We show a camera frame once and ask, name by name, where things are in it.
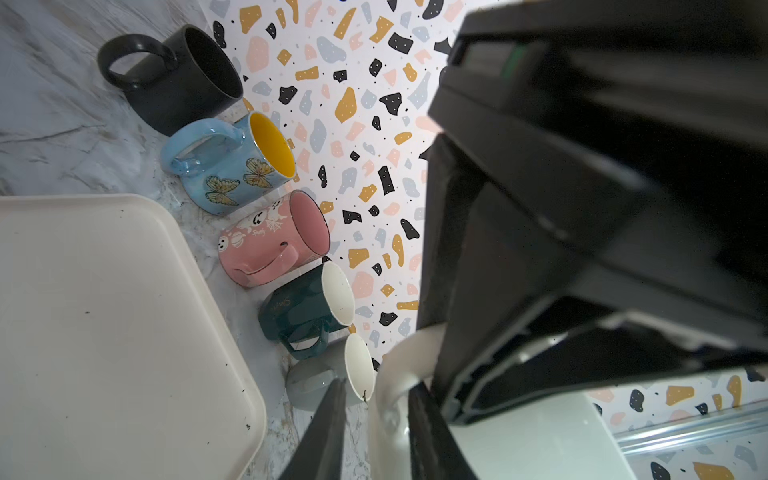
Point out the white mug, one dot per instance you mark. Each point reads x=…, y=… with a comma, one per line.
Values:
x=560, y=437

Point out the grey mug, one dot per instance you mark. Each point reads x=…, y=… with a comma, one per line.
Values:
x=346, y=359

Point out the light blue mug yellow inside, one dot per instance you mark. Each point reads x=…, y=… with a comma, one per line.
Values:
x=223, y=166

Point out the pink mug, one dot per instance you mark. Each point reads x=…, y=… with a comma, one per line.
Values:
x=289, y=233

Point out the black mug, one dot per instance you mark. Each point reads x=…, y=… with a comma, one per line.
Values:
x=173, y=83

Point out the beige tray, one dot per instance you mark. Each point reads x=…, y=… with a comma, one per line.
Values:
x=116, y=362

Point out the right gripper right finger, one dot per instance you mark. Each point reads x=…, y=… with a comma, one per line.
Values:
x=485, y=278

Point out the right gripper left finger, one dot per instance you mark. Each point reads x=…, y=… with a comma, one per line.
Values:
x=319, y=454

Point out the dark green mug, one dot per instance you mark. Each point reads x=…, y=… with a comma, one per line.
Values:
x=303, y=313

